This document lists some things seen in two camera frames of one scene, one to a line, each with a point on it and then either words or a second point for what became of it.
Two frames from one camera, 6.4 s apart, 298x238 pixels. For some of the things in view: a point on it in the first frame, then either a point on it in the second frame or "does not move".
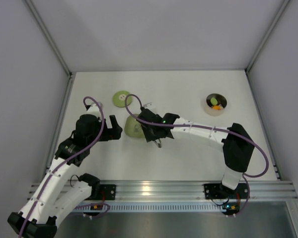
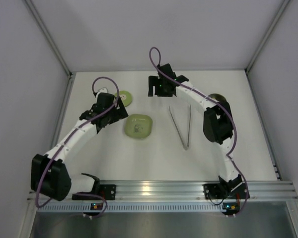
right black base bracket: x=217 y=191 does not move
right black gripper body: x=151 y=134 -> x=152 y=85
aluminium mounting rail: x=193 y=190 does not move
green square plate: x=133 y=127 does not move
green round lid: x=118 y=98 does not move
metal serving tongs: x=159 y=144 -> x=186 y=147
